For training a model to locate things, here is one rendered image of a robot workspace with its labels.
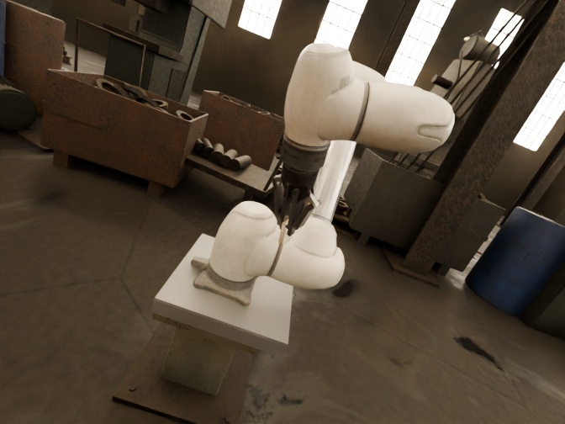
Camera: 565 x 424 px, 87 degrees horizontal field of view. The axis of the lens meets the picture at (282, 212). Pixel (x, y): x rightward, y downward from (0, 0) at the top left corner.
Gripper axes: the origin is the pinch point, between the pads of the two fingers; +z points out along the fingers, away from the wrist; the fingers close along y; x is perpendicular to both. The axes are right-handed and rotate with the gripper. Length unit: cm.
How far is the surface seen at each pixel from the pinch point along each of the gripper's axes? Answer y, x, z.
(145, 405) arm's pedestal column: -9, -40, 58
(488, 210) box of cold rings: 40, 251, 95
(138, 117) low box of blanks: -164, 37, 44
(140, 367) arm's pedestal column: -22, -36, 61
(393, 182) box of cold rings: -35, 201, 88
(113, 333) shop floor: -41, -37, 63
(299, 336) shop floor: 3, 27, 87
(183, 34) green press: -413, 226, 57
